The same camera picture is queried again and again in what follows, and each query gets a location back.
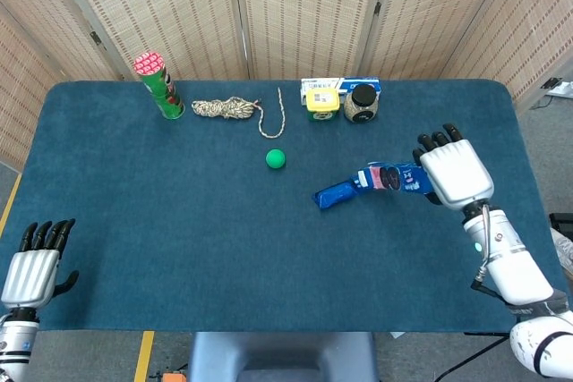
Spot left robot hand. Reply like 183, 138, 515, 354
0, 218, 81, 310

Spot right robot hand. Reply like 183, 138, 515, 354
412, 123, 495, 211

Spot blue cookie package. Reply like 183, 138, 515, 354
349, 160, 432, 196

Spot blue foil cookie packet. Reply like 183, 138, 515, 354
312, 180, 362, 212

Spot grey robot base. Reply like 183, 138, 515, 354
187, 331, 380, 382

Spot white and blue flat box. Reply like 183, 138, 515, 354
300, 77, 381, 100

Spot black lidded glass jar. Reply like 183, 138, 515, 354
343, 84, 378, 124

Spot white power strip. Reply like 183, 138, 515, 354
539, 77, 573, 99

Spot yellow lidded green container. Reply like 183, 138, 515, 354
305, 88, 339, 123

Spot orange device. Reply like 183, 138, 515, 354
150, 370, 188, 382

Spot dark blue table mat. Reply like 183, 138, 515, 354
0, 80, 563, 334

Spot green ball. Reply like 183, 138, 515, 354
265, 149, 287, 170

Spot green chip can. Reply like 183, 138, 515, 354
133, 52, 185, 121

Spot woven folding screen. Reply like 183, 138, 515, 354
0, 0, 573, 173

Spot braided rope bundle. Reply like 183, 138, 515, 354
192, 87, 287, 140

